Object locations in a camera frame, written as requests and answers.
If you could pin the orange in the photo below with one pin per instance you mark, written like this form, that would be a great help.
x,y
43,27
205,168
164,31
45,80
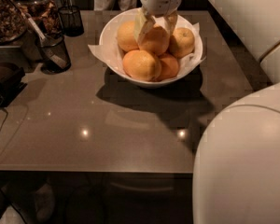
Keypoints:
x,y
141,65
182,42
125,37
156,40
169,67

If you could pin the black mesh cup front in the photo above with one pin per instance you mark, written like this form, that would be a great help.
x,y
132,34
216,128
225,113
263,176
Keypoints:
x,y
54,54

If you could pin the dark tray device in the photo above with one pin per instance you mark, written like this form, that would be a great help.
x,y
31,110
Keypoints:
x,y
10,82

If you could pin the glass jar of snacks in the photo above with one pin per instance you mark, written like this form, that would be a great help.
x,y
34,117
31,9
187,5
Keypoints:
x,y
42,11

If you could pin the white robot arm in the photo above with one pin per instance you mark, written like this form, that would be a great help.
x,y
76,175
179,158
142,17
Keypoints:
x,y
236,173

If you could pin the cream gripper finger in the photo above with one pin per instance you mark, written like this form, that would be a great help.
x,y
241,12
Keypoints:
x,y
170,22
143,23

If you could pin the white shoe under table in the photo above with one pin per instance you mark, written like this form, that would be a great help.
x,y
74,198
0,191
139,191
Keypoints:
x,y
44,203

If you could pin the white paper liner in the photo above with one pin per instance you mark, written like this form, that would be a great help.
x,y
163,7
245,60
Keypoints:
x,y
109,52

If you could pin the black mesh cup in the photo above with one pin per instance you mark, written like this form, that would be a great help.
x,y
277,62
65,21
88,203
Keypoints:
x,y
54,54
71,21

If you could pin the glass jar of nuts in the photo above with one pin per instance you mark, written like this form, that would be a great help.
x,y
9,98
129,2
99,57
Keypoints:
x,y
12,24

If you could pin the metal scoop with handle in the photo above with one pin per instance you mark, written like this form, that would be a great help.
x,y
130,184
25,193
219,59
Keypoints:
x,y
33,25

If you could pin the black mesh cup back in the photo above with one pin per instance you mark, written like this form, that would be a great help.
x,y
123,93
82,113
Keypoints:
x,y
71,21

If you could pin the white ceramic bowl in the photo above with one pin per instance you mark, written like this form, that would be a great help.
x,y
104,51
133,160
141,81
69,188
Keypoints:
x,y
128,16

